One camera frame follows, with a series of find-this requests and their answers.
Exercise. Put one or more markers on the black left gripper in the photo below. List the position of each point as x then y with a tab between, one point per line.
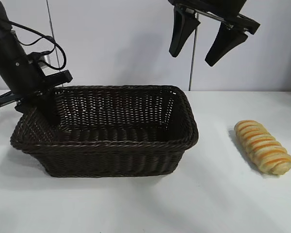
19	70

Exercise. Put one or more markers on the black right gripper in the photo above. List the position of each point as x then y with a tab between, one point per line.
206	6

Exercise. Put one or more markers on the dark brown wicker basket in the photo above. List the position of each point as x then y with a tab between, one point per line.
111	150

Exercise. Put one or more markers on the long striped bread loaf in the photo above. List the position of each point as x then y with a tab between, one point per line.
262	145

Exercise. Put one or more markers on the thin metal rod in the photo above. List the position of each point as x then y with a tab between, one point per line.
51	21
191	72

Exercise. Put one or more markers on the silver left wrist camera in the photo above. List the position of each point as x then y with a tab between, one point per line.
44	65

